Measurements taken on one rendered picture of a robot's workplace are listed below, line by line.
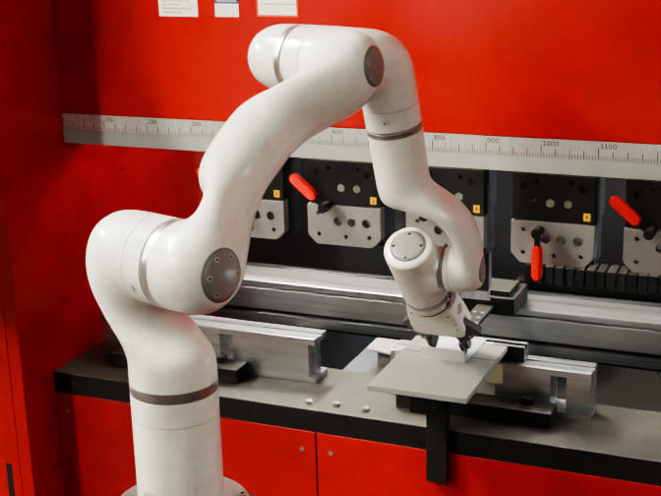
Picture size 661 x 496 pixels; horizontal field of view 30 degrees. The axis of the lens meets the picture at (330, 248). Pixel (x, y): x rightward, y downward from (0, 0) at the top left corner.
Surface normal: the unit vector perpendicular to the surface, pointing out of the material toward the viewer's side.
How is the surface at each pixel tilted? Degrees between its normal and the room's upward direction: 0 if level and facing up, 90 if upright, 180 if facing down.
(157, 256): 63
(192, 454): 90
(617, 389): 0
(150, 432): 90
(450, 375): 0
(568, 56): 90
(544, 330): 90
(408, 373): 0
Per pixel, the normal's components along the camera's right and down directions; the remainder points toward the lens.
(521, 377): -0.39, 0.27
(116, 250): -0.60, -0.14
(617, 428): -0.03, -0.96
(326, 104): 0.29, 0.55
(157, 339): 0.11, -0.71
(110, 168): 0.92, 0.08
